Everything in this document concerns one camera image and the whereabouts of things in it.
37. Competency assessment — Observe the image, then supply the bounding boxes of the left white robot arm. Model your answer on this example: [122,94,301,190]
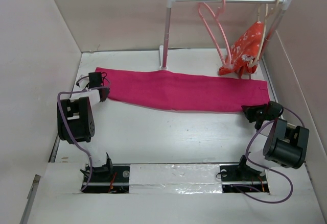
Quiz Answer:
[57,71,114,182]

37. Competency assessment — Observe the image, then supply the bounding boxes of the orange floral garment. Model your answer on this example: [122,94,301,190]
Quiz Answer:
[218,21,263,78]

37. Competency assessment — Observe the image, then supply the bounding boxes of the purple cable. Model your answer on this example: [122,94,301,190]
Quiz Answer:
[245,106,305,204]
[56,77,112,191]

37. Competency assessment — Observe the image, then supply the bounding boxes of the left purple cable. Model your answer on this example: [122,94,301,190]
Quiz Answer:
[56,77,112,191]

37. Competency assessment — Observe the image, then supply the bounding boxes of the white clothes rack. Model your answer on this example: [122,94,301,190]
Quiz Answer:
[159,0,293,70]

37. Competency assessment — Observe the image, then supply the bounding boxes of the beige wooden hanger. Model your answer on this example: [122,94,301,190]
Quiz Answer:
[249,0,279,68]

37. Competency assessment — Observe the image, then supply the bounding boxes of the magenta pink trousers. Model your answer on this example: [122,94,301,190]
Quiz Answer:
[96,67,270,112]

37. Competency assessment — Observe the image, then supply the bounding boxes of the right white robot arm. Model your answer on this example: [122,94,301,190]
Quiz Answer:
[236,101,309,180]

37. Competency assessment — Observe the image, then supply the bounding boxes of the pink plastic hanger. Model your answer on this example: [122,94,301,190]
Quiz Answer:
[198,0,235,66]

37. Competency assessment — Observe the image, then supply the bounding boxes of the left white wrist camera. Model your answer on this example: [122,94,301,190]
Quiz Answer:
[75,74,89,90]

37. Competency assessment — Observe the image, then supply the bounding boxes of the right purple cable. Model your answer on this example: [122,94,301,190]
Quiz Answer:
[245,106,305,204]

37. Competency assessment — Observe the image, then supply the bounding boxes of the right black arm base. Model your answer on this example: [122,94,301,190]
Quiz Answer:
[216,155,270,193]

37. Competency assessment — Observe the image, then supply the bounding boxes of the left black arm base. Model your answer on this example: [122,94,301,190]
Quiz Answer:
[80,154,130,194]

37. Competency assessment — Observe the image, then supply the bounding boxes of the metal side rail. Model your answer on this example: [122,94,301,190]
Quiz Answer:
[20,175,41,224]

